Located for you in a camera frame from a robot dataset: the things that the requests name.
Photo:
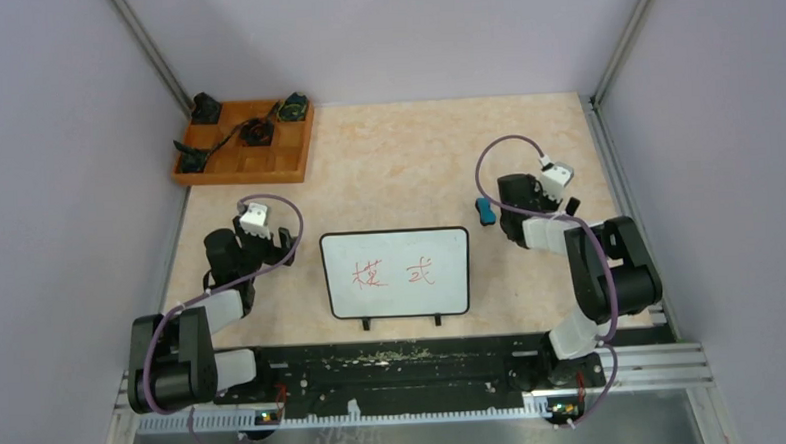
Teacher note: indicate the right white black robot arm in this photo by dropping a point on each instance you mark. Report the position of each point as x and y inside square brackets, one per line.
[613, 273]

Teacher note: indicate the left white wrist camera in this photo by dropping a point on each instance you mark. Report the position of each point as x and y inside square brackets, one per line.
[254, 221]

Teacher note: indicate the aluminium rail frame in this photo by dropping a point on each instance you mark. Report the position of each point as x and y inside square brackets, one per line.
[628, 369]

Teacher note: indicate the white whiteboard with black frame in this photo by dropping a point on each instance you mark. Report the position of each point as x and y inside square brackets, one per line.
[415, 272]

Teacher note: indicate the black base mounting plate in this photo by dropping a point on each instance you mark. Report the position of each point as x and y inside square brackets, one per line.
[402, 377]

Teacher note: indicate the blue whiteboard eraser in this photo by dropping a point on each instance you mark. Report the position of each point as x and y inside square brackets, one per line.
[487, 216]

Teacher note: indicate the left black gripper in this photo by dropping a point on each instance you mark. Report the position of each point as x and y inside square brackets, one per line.
[275, 254]

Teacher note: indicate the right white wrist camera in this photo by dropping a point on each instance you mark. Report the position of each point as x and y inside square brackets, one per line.
[555, 178]

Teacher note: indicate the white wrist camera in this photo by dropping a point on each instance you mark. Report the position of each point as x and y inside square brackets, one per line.
[555, 178]
[254, 221]

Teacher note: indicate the orange wooden divided tray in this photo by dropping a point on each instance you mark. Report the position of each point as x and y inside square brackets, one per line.
[282, 160]

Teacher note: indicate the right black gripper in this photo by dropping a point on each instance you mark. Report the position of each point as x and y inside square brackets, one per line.
[536, 192]

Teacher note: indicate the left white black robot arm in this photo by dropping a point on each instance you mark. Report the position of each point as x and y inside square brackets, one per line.
[172, 363]

